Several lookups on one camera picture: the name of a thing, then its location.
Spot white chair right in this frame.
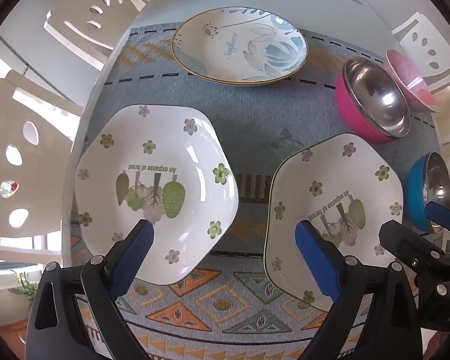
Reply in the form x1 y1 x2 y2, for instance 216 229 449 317
391 12 450 94

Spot white chair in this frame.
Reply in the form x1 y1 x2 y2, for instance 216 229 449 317
43 0 150 71
391 12 450 94

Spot beige chair near left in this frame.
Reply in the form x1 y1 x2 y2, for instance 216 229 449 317
0 70 83 239

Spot blue woven table runner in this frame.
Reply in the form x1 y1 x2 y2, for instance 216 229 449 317
69 23 438 360

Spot blue steel bowl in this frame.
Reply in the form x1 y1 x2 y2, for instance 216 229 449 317
405 151 450 234

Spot round blue floral plate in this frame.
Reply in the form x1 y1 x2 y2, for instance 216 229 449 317
171 7 309 86

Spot pink steel bowl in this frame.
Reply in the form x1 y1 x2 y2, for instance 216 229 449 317
335 57 411 143

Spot pink patterned ceramic bowl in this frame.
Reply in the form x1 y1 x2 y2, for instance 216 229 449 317
385 49 439 113

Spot white chair far left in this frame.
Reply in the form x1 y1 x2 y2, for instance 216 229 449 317
43 0 150 71

